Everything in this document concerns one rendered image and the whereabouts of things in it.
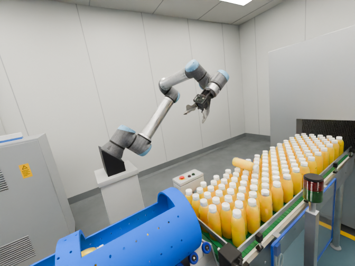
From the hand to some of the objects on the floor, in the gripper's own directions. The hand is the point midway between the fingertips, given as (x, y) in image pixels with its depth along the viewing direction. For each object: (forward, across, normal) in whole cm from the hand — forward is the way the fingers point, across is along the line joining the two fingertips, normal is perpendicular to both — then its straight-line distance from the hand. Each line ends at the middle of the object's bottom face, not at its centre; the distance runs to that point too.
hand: (192, 119), depth 100 cm
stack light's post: (+80, +110, +86) cm, 160 cm away
